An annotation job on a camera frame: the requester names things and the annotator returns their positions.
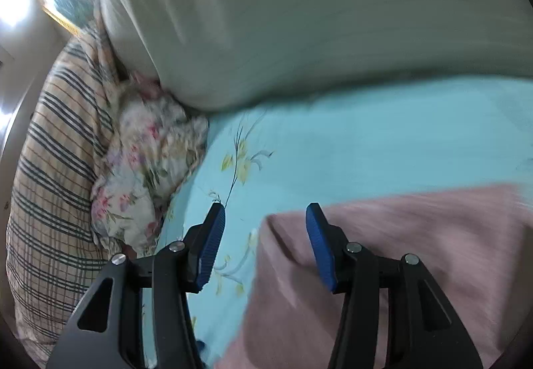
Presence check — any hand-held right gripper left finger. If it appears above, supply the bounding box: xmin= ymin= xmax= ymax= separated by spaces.
xmin=46 ymin=201 xmax=227 ymax=369

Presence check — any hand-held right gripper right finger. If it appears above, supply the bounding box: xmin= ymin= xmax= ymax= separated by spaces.
xmin=305 ymin=202 xmax=484 ymax=369

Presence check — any pink knit garment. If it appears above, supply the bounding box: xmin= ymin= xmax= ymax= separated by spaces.
xmin=214 ymin=183 xmax=533 ymax=369

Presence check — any turquoise floral bed quilt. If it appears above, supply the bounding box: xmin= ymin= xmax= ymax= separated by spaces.
xmin=142 ymin=75 xmax=533 ymax=369

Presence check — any floral ruffled pillow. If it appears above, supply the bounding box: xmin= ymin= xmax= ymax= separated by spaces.
xmin=89 ymin=71 xmax=209 ymax=253

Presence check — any plaid beige blanket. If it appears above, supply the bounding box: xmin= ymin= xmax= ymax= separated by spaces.
xmin=6 ymin=11 xmax=138 ymax=357

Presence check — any green striped bolster pillow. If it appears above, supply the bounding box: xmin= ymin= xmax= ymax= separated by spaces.
xmin=98 ymin=0 xmax=533 ymax=116

